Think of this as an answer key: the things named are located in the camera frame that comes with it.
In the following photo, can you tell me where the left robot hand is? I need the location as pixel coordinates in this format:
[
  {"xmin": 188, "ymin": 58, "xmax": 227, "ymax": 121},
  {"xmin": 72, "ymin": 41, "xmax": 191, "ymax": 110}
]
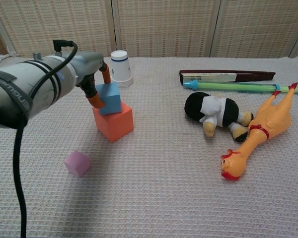
[{"xmin": 71, "ymin": 50, "xmax": 113, "ymax": 110}]

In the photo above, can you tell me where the blue foam cube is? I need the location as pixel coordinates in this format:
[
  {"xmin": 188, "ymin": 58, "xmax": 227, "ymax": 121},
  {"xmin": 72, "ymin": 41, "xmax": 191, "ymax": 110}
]
[{"xmin": 95, "ymin": 82, "xmax": 122, "ymax": 116}]

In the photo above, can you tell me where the small pink foam cube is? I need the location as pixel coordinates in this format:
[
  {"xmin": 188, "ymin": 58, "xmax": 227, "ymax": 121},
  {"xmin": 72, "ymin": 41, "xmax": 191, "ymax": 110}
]
[{"xmin": 64, "ymin": 150, "xmax": 91, "ymax": 178}]

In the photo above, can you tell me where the white paper cup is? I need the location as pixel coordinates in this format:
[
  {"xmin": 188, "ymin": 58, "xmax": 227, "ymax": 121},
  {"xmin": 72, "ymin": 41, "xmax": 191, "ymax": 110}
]
[{"xmin": 110, "ymin": 50, "xmax": 134, "ymax": 88}]

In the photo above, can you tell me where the large orange foam cube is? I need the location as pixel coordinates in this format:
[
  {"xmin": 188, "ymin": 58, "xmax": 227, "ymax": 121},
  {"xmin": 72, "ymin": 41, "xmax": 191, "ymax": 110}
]
[{"xmin": 92, "ymin": 101, "xmax": 135, "ymax": 143}]

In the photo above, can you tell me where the woven folding screen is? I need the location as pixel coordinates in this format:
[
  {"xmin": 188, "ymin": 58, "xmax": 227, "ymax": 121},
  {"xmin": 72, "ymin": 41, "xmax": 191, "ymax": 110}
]
[{"xmin": 0, "ymin": 0, "xmax": 298, "ymax": 59}]

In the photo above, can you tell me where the black white plush doll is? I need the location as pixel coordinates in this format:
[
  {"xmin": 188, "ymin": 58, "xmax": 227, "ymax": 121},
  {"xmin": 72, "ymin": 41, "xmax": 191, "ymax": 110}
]
[{"xmin": 184, "ymin": 91, "xmax": 255, "ymax": 143}]

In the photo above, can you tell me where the dark red folded fan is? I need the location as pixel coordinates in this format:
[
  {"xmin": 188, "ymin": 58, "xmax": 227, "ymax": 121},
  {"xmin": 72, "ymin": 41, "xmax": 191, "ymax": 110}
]
[{"xmin": 179, "ymin": 69, "xmax": 277, "ymax": 84}]

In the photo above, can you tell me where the beige woven tablecloth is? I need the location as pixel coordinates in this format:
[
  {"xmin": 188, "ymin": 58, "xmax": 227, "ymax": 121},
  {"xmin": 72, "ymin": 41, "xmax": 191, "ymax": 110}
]
[{"xmin": 0, "ymin": 55, "xmax": 298, "ymax": 238}]

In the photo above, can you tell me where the green blue water squirter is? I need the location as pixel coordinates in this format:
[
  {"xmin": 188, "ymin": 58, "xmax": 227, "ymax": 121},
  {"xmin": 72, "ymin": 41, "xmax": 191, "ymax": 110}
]
[{"xmin": 183, "ymin": 79, "xmax": 298, "ymax": 95}]

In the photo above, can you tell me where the orange rubber chicken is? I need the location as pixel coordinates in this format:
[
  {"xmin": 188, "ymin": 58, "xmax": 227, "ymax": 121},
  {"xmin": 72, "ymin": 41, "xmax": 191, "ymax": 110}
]
[{"xmin": 220, "ymin": 83, "xmax": 298, "ymax": 181}]

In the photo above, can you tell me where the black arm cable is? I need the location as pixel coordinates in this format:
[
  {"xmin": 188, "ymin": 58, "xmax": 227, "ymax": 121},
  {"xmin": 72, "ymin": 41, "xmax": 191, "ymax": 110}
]
[{"xmin": 13, "ymin": 39, "xmax": 79, "ymax": 238}]

